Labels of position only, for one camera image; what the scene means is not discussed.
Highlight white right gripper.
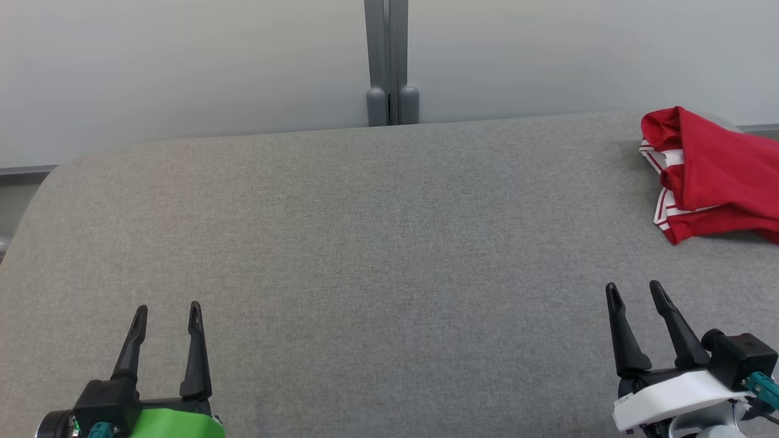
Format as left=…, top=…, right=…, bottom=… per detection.
left=605, top=280, right=754, bottom=438

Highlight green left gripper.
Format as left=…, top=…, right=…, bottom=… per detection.
left=111, top=301, right=226, bottom=438

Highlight red Bulls jersey white sleeves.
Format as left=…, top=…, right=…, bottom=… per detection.
left=640, top=106, right=779, bottom=214

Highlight teal right camera connector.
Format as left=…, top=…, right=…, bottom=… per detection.
left=746, top=372, right=779, bottom=409

